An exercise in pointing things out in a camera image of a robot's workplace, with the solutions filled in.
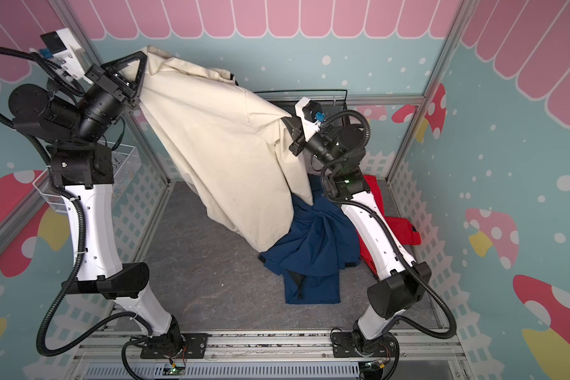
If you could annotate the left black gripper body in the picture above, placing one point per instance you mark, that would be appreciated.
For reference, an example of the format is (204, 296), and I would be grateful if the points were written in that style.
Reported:
(102, 104)

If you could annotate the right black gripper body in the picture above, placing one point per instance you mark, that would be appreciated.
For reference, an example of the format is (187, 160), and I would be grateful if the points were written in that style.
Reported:
(323, 147)

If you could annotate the cream beige jacket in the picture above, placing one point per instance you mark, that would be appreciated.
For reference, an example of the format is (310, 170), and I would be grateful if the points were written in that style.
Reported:
(229, 145)

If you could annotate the navy blue jacket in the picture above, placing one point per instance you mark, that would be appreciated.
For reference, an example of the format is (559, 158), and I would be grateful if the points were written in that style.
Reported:
(322, 242)

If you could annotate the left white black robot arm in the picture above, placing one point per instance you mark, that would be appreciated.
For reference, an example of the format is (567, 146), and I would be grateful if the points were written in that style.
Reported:
(65, 126)

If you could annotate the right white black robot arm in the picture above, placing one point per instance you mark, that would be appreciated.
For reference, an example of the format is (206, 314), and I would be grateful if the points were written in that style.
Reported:
(339, 142)

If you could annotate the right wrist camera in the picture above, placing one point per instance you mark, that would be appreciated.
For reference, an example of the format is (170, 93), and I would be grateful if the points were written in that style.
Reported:
(311, 115)

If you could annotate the black wire mesh basket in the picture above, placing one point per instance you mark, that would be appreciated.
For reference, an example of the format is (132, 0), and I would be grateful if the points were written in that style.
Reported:
(330, 100)

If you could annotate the white wire basket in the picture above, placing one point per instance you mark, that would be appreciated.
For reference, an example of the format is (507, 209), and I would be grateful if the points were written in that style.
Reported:
(126, 162)

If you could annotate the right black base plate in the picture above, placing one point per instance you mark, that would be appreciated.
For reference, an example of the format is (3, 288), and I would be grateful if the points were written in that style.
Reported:
(349, 344)

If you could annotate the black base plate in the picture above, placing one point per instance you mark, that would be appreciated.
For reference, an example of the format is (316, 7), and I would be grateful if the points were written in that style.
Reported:
(186, 345)
(349, 344)

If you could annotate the aluminium front rail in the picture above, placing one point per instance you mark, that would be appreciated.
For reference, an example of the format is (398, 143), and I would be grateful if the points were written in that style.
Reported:
(305, 354)

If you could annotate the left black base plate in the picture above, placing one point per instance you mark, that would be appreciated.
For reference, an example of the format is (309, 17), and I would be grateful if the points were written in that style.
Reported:
(186, 345)

